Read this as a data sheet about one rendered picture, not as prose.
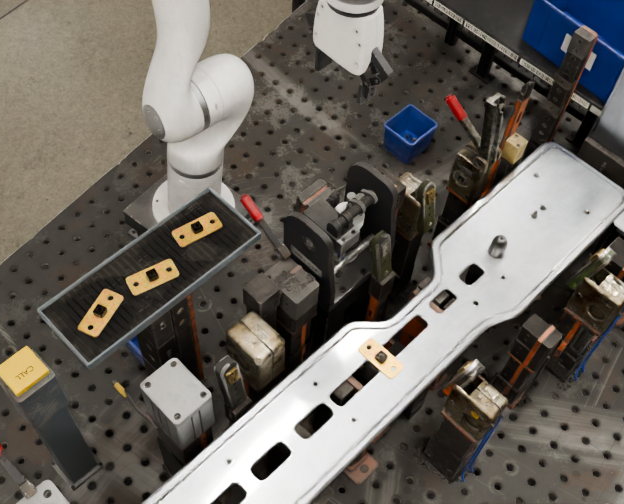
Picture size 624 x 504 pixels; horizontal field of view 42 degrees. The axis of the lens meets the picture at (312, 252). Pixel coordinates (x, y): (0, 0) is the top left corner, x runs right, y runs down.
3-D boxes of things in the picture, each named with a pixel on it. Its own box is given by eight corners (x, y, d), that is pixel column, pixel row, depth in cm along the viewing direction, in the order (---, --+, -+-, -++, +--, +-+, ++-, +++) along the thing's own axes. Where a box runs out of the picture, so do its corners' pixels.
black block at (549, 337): (513, 421, 176) (554, 362, 151) (475, 387, 180) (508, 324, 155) (536, 396, 179) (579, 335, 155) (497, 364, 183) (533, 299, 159)
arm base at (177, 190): (135, 201, 190) (132, 149, 175) (200, 162, 199) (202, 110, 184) (186, 255, 184) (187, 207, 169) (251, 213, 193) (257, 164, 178)
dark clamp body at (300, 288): (291, 404, 176) (297, 320, 143) (249, 363, 180) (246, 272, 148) (326, 372, 180) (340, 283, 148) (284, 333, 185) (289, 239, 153)
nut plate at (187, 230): (181, 248, 141) (180, 244, 140) (170, 232, 142) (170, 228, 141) (223, 227, 144) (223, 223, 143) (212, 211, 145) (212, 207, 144)
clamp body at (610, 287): (564, 394, 180) (622, 319, 151) (521, 358, 184) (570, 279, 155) (588, 368, 184) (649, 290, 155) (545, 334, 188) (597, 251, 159)
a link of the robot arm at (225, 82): (155, 151, 175) (152, 71, 156) (222, 114, 184) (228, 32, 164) (190, 188, 172) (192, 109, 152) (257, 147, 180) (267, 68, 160)
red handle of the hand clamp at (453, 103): (486, 164, 166) (444, 99, 164) (480, 167, 168) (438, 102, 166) (499, 154, 168) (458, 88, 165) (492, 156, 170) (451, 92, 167)
